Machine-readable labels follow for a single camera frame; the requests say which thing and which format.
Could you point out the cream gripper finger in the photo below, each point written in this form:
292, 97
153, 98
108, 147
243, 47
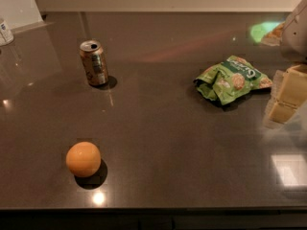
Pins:
293, 89
281, 113

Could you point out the orange fruit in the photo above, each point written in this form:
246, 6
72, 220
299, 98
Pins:
83, 159

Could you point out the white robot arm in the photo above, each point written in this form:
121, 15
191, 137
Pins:
293, 46

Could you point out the green snack bag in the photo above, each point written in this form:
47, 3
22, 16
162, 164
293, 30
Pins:
229, 80

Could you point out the gold soda can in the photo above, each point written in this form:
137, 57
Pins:
94, 62

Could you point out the white plastic bottle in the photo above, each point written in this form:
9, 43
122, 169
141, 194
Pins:
6, 36

